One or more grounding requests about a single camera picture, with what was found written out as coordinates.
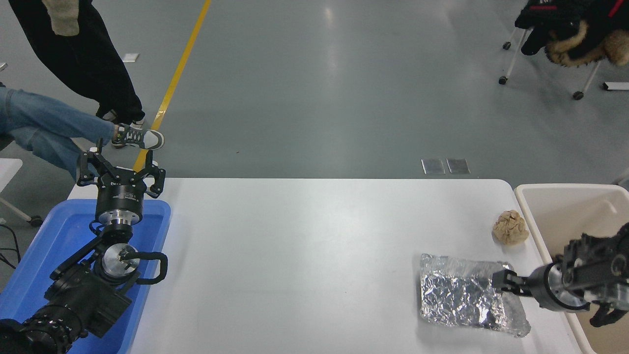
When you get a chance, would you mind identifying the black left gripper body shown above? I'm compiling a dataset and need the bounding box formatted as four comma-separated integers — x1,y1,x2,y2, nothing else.
95,167,148,217

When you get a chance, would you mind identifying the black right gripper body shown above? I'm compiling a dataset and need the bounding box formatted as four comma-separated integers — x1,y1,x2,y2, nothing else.
529,265,561,310

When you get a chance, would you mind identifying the silver foil plate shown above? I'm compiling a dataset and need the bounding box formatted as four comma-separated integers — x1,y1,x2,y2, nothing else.
419,254,531,338

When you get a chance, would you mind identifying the crumpled tan paper ball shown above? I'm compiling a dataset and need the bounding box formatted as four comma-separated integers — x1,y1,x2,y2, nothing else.
493,210,530,246

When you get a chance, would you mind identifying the person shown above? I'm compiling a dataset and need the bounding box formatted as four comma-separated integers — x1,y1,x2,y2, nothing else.
9,0,146,124
0,86,165,180

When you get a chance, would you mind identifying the white side table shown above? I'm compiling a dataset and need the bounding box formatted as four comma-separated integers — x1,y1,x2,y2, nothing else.
0,158,44,228

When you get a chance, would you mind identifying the blue plastic tray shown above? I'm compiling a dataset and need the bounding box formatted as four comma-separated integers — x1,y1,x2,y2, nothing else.
0,199,171,354

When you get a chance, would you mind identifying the large pale plastic bin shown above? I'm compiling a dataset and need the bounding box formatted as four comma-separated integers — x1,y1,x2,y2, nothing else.
514,184,629,354

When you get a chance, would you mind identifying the brown cardboard box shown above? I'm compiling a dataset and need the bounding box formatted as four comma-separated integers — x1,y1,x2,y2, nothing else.
565,305,629,353

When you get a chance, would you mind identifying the wheeled metal chair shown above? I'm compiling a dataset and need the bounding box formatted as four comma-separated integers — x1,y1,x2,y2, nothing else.
498,27,629,100

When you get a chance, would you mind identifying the black coat with fur trim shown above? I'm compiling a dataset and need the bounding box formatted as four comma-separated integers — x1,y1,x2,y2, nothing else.
515,0,629,67

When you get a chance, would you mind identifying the black floor cable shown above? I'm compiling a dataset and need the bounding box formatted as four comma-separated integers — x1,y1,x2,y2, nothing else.
0,224,21,270

